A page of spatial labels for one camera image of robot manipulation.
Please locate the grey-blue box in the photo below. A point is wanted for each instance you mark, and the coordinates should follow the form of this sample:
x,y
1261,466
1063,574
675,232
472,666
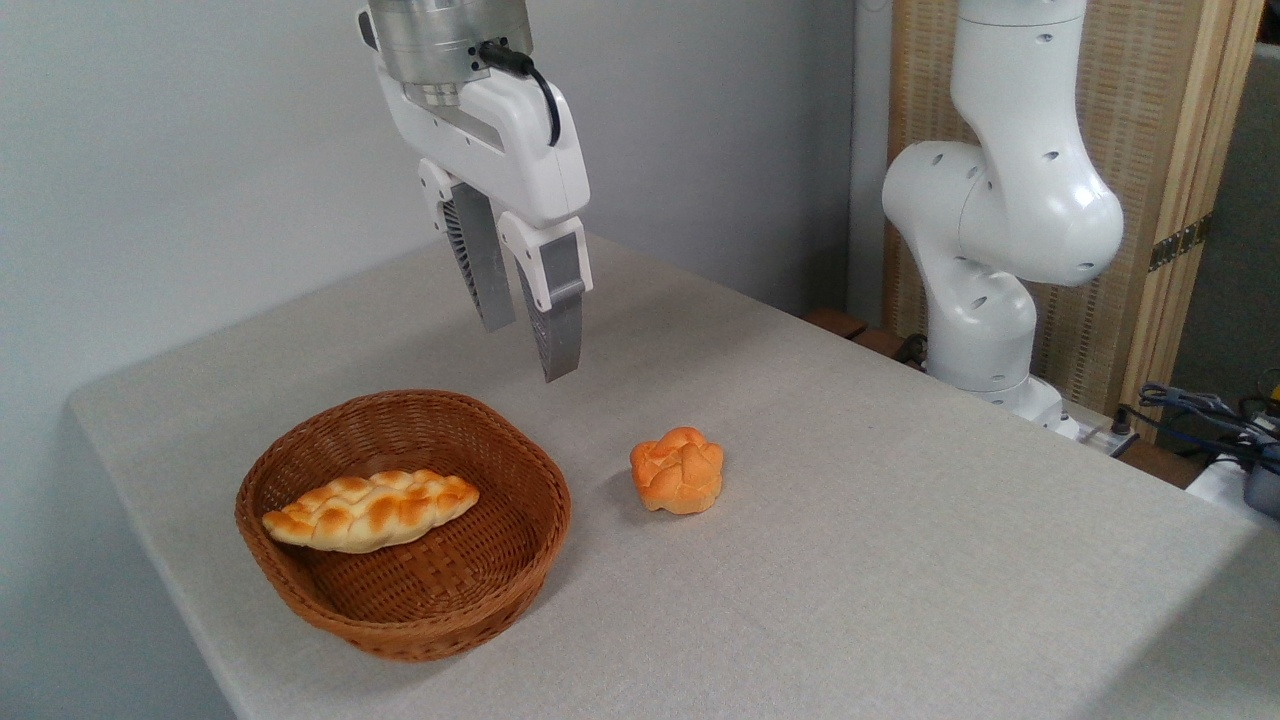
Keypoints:
x,y
1264,492

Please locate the round orange bread roll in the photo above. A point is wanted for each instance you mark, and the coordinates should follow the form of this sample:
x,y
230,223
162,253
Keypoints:
x,y
678,472

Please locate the brown woven wicker basket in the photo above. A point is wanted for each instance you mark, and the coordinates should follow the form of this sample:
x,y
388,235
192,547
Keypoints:
x,y
450,590

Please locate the long braided bread loaf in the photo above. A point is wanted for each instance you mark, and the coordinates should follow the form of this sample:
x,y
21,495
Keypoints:
x,y
370,510

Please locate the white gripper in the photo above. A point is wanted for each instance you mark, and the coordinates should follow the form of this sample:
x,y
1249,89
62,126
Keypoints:
x,y
520,150

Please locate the brown wooden block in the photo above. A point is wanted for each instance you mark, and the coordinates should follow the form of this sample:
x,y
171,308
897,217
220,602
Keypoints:
x,y
880,343
835,322

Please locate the brass screen hinge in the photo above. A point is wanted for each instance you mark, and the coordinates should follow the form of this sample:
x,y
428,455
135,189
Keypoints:
x,y
1180,243

